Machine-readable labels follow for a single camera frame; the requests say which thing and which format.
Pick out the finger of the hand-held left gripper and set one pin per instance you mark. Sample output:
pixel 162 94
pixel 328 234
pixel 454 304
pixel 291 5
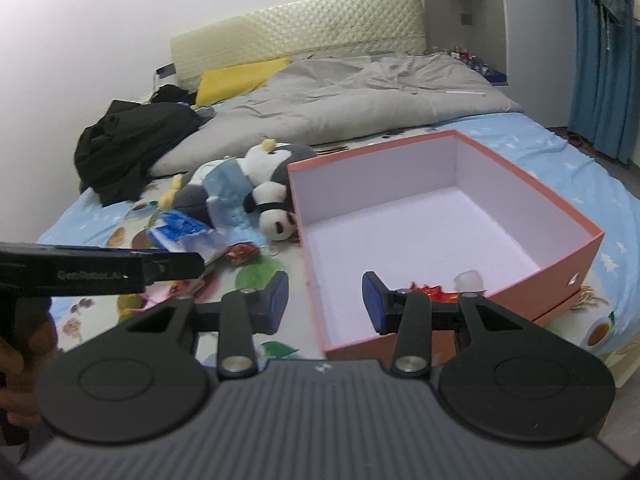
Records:
pixel 175 266

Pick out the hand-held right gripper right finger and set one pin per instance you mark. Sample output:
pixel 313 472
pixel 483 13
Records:
pixel 372 305

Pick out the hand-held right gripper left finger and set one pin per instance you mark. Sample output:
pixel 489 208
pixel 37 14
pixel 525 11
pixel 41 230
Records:
pixel 280 301

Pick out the blue and white plastic packet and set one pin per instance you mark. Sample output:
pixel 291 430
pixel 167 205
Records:
pixel 175 227

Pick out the small panda plush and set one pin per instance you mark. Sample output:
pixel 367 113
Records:
pixel 272 222

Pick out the orange cardboard box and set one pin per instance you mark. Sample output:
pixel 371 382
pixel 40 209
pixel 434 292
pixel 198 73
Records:
pixel 425 220

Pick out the person's left hand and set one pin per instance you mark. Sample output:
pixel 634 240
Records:
pixel 20 400

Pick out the red candy wrapper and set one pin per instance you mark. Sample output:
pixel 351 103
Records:
pixel 240 253
pixel 432 292

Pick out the clear plastic piece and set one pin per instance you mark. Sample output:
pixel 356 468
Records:
pixel 468 280

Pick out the black clothes pile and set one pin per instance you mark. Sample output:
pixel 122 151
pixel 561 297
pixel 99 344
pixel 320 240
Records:
pixel 130 145

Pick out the grey white penguin plush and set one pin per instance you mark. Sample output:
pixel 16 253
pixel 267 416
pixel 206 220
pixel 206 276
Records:
pixel 295 155

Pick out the dark cloth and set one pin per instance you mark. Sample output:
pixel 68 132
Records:
pixel 172 94

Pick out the yellow pillow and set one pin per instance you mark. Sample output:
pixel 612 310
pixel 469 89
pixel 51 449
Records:
pixel 235 80

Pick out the dark phone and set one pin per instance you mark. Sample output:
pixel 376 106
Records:
pixel 166 70

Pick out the grey duvet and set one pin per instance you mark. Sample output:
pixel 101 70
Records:
pixel 350 100

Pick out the thin white stick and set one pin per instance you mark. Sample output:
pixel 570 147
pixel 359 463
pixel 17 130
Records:
pixel 465 93

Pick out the food print bed sheet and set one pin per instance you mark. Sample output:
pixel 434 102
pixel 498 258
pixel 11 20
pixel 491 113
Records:
pixel 550 145

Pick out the row of small bottles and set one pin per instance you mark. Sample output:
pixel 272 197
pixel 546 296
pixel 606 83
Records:
pixel 467 57

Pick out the cream quilted headboard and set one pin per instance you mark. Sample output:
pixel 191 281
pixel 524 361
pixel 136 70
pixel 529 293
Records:
pixel 300 25

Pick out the white wardrobe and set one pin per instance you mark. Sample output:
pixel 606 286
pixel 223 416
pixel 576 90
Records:
pixel 540 35

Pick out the blue curtain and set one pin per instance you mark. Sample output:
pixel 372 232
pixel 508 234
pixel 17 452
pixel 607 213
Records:
pixel 605 85

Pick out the dark wall switch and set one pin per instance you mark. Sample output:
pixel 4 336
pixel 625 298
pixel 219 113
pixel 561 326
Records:
pixel 466 19

